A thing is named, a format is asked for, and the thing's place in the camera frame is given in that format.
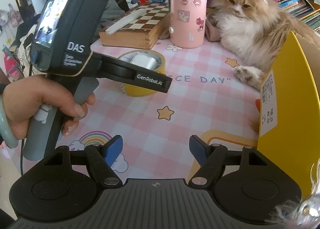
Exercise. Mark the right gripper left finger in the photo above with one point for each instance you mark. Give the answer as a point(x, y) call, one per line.
point(100, 159)

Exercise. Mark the yellow tape roll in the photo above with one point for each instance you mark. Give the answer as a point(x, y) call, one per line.
point(146, 82)

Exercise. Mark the pink checkered tablecloth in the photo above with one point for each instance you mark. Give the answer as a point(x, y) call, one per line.
point(204, 99)

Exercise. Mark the pink sticker cylinder container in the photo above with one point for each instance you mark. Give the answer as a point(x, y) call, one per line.
point(187, 22)

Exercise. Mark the person's left hand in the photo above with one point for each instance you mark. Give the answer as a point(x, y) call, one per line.
point(23, 98)

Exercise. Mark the orange white fluffy cat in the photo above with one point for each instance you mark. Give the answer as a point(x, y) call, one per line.
point(255, 31)

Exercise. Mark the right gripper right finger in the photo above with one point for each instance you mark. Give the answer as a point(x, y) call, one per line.
point(211, 159)

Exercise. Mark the yellow cardboard box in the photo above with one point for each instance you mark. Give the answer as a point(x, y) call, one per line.
point(289, 111)

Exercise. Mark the small white box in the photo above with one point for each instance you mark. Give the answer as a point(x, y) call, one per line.
point(143, 60)

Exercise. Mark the wooden chess board box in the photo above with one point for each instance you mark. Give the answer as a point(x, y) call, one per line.
point(140, 27)

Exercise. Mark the grey cloth pile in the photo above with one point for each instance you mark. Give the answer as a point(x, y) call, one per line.
point(111, 12)

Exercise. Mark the jade green bangle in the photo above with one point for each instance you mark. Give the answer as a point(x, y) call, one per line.
point(6, 132)

